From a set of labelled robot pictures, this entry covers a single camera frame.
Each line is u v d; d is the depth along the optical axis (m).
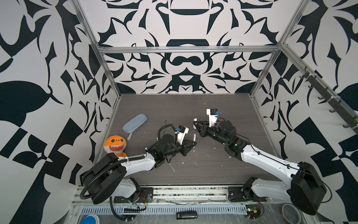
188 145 0.73
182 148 0.70
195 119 0.75
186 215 0.68
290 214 0.69
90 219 0.67
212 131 0.66
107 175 0.42
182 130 0.70
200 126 0.75
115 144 0.84
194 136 0.76
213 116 0.68
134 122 0.99
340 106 0.55
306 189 0.41
